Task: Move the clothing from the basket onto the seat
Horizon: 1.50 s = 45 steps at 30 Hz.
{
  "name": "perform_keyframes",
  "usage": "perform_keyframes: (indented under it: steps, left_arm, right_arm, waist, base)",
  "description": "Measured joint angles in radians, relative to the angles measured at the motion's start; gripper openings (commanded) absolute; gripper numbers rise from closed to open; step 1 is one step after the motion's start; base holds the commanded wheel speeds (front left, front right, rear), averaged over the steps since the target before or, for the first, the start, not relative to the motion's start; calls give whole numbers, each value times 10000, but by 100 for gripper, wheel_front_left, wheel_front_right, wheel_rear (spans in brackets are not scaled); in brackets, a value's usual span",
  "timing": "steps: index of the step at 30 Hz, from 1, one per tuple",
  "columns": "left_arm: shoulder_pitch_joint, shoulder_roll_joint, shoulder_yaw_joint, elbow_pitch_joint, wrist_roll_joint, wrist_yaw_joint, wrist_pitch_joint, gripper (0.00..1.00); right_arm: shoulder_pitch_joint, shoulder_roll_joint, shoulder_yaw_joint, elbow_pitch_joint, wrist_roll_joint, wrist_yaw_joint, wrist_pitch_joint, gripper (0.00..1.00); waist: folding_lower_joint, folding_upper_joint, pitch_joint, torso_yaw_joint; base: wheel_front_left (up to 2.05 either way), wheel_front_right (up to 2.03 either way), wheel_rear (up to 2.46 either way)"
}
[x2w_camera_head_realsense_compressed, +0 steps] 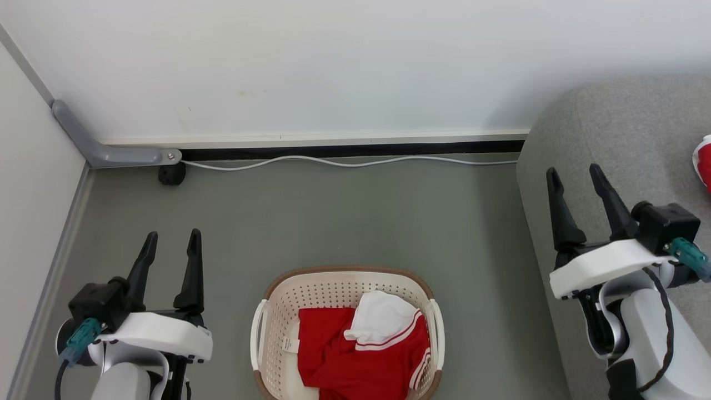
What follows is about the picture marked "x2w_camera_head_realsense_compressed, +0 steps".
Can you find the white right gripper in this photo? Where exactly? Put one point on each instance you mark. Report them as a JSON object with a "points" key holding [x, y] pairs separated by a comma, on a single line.
{"points": [[600, 264]]}

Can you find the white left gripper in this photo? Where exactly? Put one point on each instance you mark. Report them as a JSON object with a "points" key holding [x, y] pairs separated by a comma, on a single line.
{"points": [[166, 333]]}

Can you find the red garment with white trim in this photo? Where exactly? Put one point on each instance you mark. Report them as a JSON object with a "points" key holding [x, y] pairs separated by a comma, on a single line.
{"points": [[705, 166]]}

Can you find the red garment with white stripes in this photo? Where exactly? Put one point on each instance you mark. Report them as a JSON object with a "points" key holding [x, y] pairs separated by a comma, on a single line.
{"points": [[344, 366]]}

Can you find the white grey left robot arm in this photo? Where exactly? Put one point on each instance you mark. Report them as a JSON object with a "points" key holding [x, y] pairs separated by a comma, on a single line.
{"points": [[125, 383]]}

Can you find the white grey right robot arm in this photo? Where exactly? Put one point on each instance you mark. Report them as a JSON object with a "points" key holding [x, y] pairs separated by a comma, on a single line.
{"points": [[644, 344]]}

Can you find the grey fabric sofa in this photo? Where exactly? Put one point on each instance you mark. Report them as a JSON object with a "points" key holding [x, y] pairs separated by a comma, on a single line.
{"points": [[611, 139]]}

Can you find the black caster wheel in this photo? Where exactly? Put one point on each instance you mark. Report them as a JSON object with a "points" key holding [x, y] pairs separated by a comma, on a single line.
{"points": [[172, 174]]}

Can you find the cream perforated laundry basket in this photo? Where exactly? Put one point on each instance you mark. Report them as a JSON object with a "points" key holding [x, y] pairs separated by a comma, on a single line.
{"points": [[333, 289]]}

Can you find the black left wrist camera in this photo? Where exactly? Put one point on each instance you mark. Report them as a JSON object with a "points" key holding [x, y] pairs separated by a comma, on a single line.
{"points": [[97, 300]]}

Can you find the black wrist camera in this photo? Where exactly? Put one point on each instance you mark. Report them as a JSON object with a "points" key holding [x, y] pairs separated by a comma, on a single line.
{"points": [[666, 225], [97, 300]]}

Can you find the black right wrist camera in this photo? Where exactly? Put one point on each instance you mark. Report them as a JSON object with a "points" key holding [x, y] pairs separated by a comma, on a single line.
{"points": [[666, 225]]}

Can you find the grey metal partition bracket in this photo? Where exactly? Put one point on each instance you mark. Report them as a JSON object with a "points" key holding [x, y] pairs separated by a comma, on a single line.
{"points": [[128, 157]]}

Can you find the white wall base rail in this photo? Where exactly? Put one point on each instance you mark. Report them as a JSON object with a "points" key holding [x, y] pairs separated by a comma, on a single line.
{"points": [[333, 139]]}

